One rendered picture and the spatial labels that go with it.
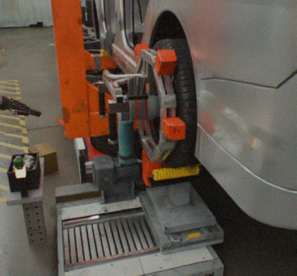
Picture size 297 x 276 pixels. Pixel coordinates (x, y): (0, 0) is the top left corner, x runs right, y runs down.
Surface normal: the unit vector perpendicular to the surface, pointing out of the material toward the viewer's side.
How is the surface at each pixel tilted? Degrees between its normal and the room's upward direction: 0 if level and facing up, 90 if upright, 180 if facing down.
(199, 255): 0
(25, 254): 0
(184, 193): 90
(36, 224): 90
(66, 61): 90
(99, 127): 90
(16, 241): 0
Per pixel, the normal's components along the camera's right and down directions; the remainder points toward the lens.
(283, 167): -0.74, 0.32
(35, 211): 0.28, 0.37
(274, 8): -0.93, 0.13
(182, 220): 0.00, -0.92
